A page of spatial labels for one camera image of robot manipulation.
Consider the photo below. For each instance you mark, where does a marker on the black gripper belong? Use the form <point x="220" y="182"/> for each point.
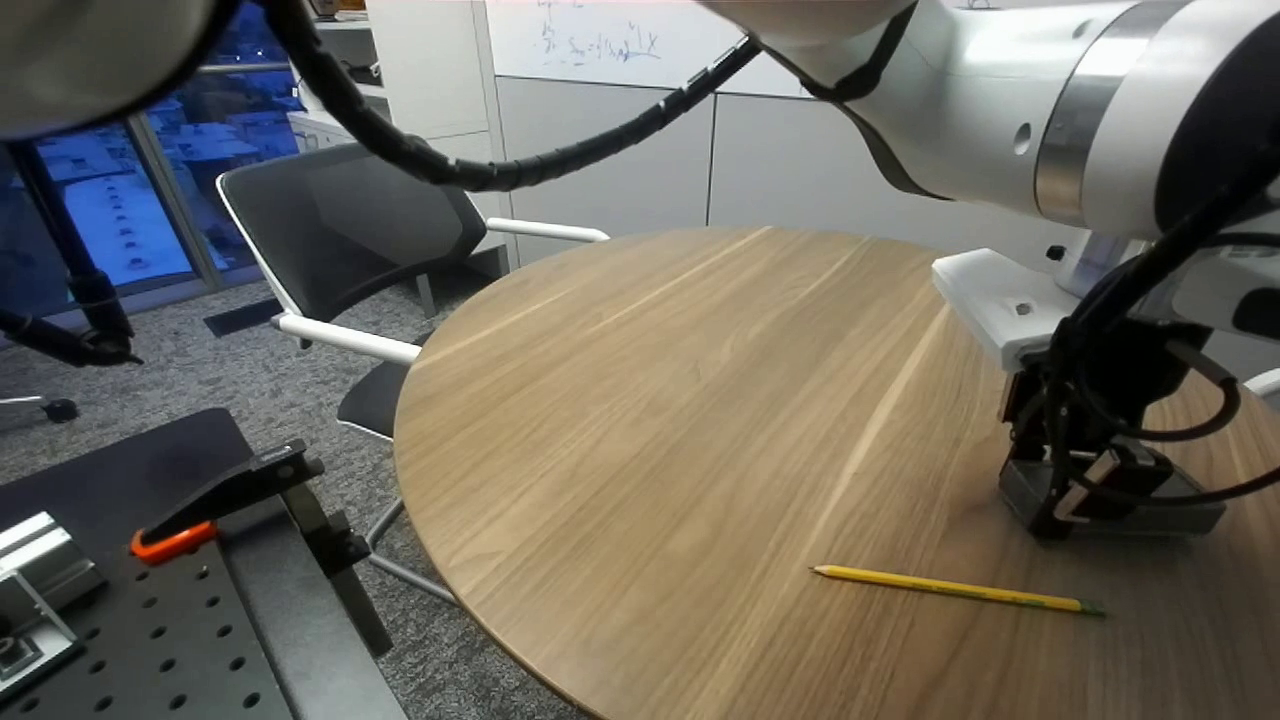
<point x="1115" y="375"/>

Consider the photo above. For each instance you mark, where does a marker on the black rectangular eraser block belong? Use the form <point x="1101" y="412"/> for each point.
<point x="1187" y="520"/>

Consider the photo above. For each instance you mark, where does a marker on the white chair armrest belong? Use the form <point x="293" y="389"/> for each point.
<point x="1266" y="384"/>

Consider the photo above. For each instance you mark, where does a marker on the yellow pencil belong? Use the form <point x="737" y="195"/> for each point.
<point x="947" y="585"/>

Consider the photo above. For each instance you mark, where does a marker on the whiteboard with blue writing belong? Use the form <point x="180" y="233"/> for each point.
<point x="603" y="41"/>

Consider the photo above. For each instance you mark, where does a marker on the white shelf unit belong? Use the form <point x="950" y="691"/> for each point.
<point x="425" y="82"/>

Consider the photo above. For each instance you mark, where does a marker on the black flat floor plate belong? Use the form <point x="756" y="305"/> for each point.
<point x="241" y="317"/>

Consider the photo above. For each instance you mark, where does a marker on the black perforated mounting board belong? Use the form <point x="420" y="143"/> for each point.
<point x="174" y="641"/>

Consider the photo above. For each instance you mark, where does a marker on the black tripod stand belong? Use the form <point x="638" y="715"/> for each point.
<point x="82" y="287"/>

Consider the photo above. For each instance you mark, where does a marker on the black caster chair leg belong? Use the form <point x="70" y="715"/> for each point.
<point x="49" y="409"/>

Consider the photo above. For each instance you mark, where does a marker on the black mesh white-frame chair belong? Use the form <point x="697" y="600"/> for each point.
<point x="345" y="224"/>

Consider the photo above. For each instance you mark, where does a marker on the blue glass window with frame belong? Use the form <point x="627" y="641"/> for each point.
<point x="121" y="214"/>

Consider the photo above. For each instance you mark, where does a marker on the silver aluminium bracket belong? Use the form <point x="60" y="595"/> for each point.
<point x="32" y="552"/>

